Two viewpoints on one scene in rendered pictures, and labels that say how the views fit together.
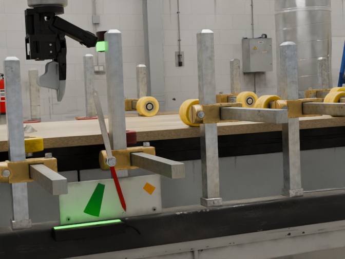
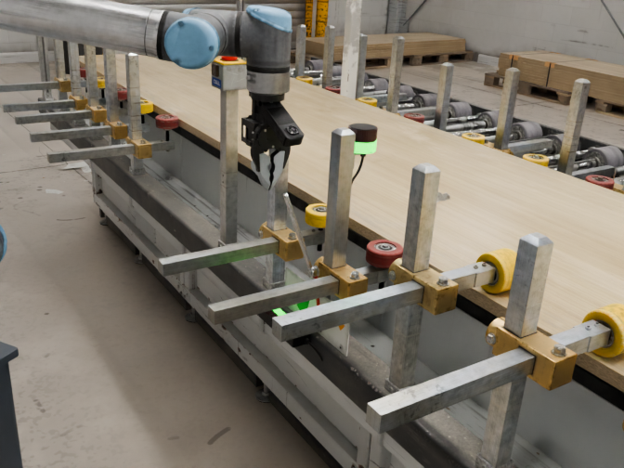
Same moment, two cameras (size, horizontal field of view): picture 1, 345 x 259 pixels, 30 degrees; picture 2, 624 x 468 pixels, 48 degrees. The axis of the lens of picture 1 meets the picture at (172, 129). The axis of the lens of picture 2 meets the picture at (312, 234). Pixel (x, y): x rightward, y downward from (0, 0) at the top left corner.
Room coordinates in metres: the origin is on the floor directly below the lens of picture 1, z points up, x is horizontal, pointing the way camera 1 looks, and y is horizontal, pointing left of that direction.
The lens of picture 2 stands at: (1.26, -1.18, 1.51)
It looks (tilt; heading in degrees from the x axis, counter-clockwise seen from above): 23 degrees down; 77
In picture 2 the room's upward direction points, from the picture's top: 3 degrees clockwise
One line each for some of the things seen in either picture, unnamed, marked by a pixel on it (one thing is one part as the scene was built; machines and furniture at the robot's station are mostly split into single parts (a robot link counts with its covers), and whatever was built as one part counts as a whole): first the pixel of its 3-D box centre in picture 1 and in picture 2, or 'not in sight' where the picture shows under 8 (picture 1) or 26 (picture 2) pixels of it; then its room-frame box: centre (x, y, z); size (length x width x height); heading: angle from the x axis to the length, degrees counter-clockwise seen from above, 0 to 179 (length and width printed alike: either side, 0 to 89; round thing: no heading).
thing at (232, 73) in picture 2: not in sight; (229, 75); (1.43, 0.62, 1.18); 0.07 x 0.07 x 0.08; 21
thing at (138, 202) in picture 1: (111, 199); (314, 309); (1.58, 0.16, 0.75); 0.26 x 0.01 x 0.10; 111
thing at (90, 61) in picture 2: not in sight; (93, 96); (0.99, 1.77, 0.88); 0.04 x 0.04 x 0.48; 21
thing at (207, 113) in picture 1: (215, 113); (421, 284); (1.71, -0.12, 0.95); 0.14 x 0.06 x 0.05; 111
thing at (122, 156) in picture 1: (127, 158); (340, 278); (1.62, 0.12, 0.85); 0.14 x 0.06 x 0.05; 111
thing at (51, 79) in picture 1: (51, 81); (258, 168); (1.46, 0.27, 1.05); 0.06 x 0.03 x 0.09; 111
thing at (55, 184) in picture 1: (41, 174); (249, 250); (1.45, 0.30, 0.84); 0.44 x 0.03 x 0.04; 21
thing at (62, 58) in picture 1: (60, 60); (261, 151); (1.46, 0.25, 1.09); 0.05 x 0.02 x 0.09; 21
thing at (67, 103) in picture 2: not in sight; (57, 105); (0.83, 1.94, 0.80); 0.44 x 0.03 x 0.04; 21
